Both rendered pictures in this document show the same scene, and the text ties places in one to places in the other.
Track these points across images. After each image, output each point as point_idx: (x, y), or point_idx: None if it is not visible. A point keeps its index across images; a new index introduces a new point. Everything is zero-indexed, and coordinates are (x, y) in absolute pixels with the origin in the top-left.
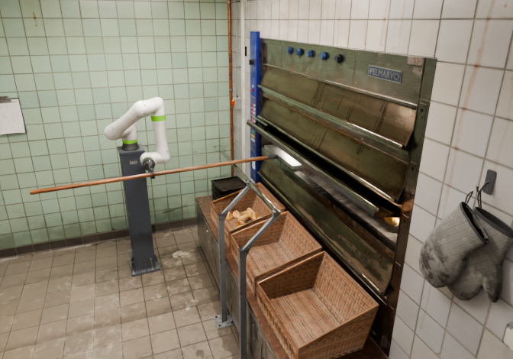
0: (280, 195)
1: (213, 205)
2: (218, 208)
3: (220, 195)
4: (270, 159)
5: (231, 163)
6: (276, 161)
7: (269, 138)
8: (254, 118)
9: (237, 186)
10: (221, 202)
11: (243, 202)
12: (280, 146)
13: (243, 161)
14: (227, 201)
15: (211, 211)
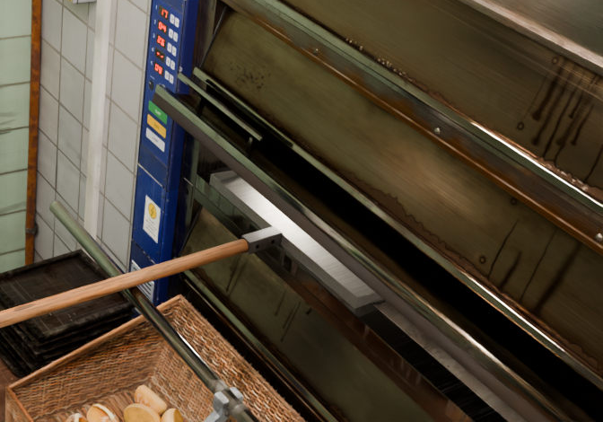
0: (296, 385)
1: (22, 407)
2: (34, 403)
3: (35, 347)
4: (257, 250)
5: (123, 288)
6: (275, 254)
7: (285, 207)
8: (188, 84)
9: (94, 305)
10: (44, 382)
11: (119, 367)
12: (354, 263)
13: (164, 274)
14: (65, 373)
15: (6, 418)
